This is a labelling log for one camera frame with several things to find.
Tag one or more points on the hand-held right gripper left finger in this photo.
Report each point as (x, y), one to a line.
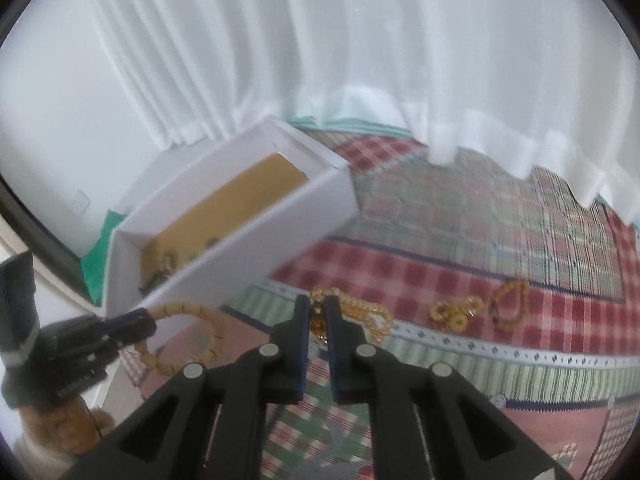
(299, 355)

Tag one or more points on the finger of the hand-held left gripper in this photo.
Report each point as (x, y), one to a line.
(137, 336)
(127, 319)

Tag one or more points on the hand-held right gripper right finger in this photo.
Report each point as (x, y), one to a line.
(337, 355)

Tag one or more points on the white cardboard box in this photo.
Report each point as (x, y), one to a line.
(280, 240)

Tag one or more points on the green cloth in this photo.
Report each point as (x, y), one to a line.
(100, 252)

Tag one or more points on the brown plush toy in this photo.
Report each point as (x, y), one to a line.
(65, 427)

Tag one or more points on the patchwork plaid blanket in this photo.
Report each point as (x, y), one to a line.
(450, 270)

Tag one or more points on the white curtain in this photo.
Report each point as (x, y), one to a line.
(350, 35)

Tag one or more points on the white wall outlet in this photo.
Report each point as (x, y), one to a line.
(80, 203)

